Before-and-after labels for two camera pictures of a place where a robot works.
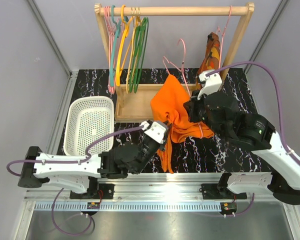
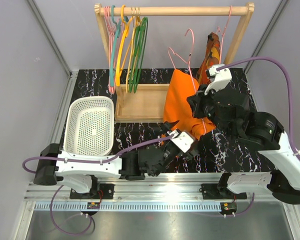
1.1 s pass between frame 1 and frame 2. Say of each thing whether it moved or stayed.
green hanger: stayed
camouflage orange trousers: stayed
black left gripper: moved
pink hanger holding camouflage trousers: stayed
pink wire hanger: moved
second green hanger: stayed
